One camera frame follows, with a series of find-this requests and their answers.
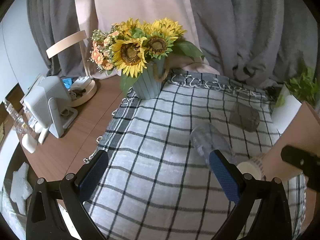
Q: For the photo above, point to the green pothos plant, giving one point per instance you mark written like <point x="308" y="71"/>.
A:
<point x="301" y="83"/>

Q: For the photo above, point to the white earbuds case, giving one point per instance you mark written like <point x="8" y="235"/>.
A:
<point x="29" y="143"/>

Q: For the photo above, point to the white plant pot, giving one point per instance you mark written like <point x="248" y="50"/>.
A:
<point x="285" y="109"/>

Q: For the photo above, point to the pink plastic cup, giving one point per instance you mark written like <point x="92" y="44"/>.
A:
<point x="303" y="133"/>

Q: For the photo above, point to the blue-green ribbed vase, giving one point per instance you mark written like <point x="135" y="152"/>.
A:
<point x="147" y="87"/>

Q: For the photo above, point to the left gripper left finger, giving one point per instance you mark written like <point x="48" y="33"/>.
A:
<point x="78" y="188"/>

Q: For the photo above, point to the grey curtain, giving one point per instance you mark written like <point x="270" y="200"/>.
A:
<point x="256" y="41"/>

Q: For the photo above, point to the checkered tablecloth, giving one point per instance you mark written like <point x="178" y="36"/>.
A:
<point x="156" y="185"/>

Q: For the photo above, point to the pink curtain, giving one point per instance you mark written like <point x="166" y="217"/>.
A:
<point x="194" y="15"/>

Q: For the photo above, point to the star-shaped grey pillow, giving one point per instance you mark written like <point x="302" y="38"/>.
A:
<point x="21" y="190"/>

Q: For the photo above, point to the grey glass tumbler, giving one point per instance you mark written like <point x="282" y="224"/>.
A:
<point x="244" y="117"/>

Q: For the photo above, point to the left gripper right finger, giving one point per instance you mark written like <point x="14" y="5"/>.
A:
<point x="238" y="188"/>

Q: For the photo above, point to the checkered paper cup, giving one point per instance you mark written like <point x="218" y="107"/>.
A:
<point x="253" y="166"/>

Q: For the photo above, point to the white desktop device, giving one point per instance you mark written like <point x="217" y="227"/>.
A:
<point x="50" y="103"/>

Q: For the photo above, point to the sunflower bouquet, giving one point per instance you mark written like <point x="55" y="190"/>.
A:
<point x="130" y="45"/>

